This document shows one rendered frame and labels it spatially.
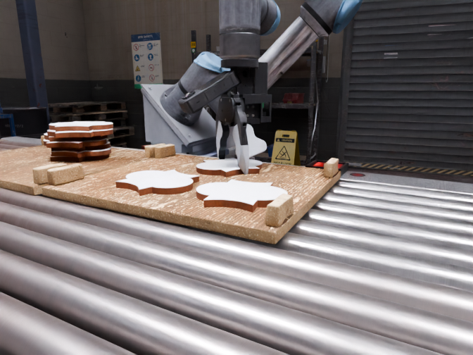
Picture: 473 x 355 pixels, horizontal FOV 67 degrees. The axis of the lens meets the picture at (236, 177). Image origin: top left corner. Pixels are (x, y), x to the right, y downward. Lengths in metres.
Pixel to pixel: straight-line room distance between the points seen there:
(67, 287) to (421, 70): 5.10
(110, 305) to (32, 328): 0.06
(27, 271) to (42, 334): 0.11
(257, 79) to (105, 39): 6.57
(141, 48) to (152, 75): 0.48
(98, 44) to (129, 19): 0.82
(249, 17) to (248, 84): 0.12
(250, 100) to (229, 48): 0.10
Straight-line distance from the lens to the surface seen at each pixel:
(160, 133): 1.24
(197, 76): 1.17
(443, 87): 5.28
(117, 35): 7.04
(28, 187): 0.68
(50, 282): 0.38
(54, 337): 0.31
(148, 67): 6.60
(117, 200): 0.54
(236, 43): 0.67
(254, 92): 0.69
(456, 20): 5.35
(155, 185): 0.56
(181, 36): 6.26
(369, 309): 0.33
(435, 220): 0.55
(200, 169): 0.67
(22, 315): 0.34
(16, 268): 0.42
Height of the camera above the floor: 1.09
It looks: 14 degrees down
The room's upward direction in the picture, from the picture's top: straight up
